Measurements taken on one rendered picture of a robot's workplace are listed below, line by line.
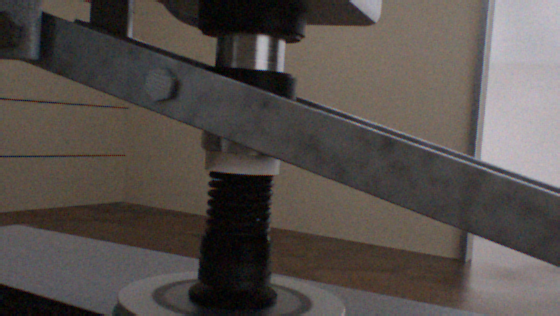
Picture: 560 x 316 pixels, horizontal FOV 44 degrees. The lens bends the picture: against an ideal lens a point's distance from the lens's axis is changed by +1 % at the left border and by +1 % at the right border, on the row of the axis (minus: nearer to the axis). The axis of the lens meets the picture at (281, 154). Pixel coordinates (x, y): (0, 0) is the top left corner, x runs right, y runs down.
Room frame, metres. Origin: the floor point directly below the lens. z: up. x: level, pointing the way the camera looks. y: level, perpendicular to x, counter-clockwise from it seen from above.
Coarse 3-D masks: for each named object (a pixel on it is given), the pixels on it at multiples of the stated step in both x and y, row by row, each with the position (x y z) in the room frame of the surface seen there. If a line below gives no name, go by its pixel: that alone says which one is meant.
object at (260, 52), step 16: (224, 48) 0.62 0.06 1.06; (240, 48) 0.61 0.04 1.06; (256, 48) 0.61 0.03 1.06; (272, 48) 0.62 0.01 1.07; (224, 64) 0.62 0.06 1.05; (240, 64) 0.61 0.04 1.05; (256, 64) 0.61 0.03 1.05; (272, 64) 0.62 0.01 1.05; (240, 80) 0.60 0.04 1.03; (256, 80) 0.60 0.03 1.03; (272, 80) 0.60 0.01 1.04; (288, 80) 0.62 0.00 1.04; (288, 96) 0.62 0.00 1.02; (208, 144) 0.62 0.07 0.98; (224, 144) 0.61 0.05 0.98
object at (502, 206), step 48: (0, 48) 0.62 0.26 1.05; (48, 48) 0.64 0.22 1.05; (96, 48) 0.63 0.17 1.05; (144, 48) 0.61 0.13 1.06; (144, 96) 0.61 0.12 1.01; (192, 96) 0.59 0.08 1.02; (240, 96) 0.58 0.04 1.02; (240, 144) 0.58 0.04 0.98; (288, 144) 0.57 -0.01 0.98; (336, 144) 0.55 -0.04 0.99; (384, 144) 0.54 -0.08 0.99; (432, 144) 0.64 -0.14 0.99; (384, 192) 0.54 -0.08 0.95; (432, 192) 0.53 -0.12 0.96; (480, 192) 0.52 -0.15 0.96; (528, 192) 0.51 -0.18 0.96; (528, 240) 0.51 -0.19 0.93
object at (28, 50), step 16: (0, 0) 0.63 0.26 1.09; (16, 0) 0.62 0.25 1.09; (32, 0) 0.62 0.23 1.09; (96, 0) 0.78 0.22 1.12; (112, 0) 0.77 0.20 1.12; (128, 0) 0.77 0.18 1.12; (16, 16) 0.62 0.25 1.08; (32, 16) 0.62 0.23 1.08; (96, 16) 0.78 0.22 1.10; (112, 16) 0.77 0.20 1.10; (128, 16) 0.77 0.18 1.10; (32, 32) 0.62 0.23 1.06; (128, 32) 0.77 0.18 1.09; (16, 48) 0.62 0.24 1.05; (32, 48) 0.62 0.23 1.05
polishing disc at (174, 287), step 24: (144, 288) 0.65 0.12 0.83; (168, 288) 0.66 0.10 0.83; (288, 288) 0.69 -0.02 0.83; (312, 288) 0.70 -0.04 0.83; (120, 312) 0.60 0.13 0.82; (144, 312) 0.58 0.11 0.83; (168, 312) 0.58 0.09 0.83; (192, 312) 0.59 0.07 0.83; (216, 312) 0.59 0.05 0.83; (240, 312) 0.60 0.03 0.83; (264, 312) 0.60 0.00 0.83; (288, 312) 0.61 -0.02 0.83; (312, 312) 0.61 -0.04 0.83; (336, 312) 0.62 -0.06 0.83
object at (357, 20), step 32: (160, 0) 0.64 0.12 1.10; (192, 0) 0.63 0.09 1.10; (224, 0) 0.60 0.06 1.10; (256, 0) 0.60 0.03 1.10; (288, 0) 0.59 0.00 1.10; (320, 0) 0.58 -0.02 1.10; (352, 0) 0.60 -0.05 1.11; (224, 32) 0.62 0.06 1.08; (256, 32) 0.60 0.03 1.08; (288, 32) 0.61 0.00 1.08
